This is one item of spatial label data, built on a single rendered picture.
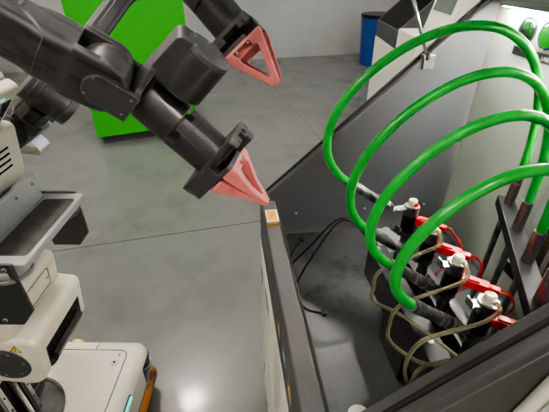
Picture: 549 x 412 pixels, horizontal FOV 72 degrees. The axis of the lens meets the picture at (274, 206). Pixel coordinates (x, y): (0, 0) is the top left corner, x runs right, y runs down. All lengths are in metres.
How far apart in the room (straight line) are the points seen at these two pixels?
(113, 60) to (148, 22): 3.32
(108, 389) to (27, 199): 0.79
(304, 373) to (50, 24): 0.57
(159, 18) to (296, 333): 3.36
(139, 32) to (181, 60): 3.34
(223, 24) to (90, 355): 1.32
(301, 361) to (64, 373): 1.11
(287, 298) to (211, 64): 0.47
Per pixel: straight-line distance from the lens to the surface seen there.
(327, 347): 0.84
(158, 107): 0.48
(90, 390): 1.55
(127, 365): 1.57
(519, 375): 0.53
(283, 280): 0.79
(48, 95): 0.96
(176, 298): 2.12
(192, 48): 0.45
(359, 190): 0.69
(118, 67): 0.46
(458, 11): 3.53
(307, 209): 1.07
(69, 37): 0.46
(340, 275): 0.99
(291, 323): 0.72
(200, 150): 0.48
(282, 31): 7.30
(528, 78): 0.64
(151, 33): 3.80
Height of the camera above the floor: 1.50
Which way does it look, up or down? 33 degrees down
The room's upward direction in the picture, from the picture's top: straight up
